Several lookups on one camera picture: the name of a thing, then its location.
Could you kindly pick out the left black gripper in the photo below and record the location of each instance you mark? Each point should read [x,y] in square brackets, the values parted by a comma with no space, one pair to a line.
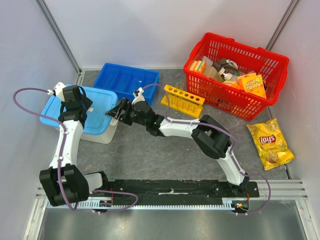
[88,101]

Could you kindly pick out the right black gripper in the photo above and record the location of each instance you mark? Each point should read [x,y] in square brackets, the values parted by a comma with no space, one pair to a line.
[124,111]

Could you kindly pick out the light blue plastic lid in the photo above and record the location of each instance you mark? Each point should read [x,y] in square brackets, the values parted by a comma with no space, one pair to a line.
[97,122]

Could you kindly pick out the white plastic tub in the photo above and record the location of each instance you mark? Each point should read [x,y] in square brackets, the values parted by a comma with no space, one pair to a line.
[101,136]

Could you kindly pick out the yellow Lays chips bag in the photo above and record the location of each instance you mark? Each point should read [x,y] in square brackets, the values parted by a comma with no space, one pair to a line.
[270,143]

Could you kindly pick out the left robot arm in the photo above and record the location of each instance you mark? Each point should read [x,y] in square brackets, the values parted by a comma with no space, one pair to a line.
[63,183]

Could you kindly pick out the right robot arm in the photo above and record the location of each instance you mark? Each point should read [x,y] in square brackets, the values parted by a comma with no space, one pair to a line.
[213,139]

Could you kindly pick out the blue divided plastic tray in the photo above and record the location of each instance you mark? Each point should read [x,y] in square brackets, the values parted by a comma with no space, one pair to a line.
[123,80]

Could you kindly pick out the yellow test tube rack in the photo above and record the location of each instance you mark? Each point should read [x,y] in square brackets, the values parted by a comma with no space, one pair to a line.
[183,101]

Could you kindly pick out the orange green sponge pack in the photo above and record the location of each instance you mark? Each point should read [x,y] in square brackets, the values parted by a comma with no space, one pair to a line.
[198,66]

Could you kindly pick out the red shopping basket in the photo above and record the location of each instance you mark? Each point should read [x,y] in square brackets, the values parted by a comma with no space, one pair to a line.
[272,67]

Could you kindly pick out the orange Scrub Daddy package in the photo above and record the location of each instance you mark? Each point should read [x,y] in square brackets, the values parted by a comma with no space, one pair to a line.
[252,83]

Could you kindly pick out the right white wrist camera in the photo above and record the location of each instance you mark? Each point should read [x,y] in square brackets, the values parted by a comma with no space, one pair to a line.
[138,96]

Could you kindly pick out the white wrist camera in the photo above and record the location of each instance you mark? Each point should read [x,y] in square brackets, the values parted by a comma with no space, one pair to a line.
[138,96]
[57,91]

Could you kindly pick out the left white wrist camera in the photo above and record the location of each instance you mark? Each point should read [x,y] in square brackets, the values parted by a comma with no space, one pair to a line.
[57,91]

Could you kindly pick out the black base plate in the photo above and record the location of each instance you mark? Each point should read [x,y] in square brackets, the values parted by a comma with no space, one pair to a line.
[170,192]

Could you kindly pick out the white cable duct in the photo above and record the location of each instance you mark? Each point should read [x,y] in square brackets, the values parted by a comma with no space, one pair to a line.
[97,204]

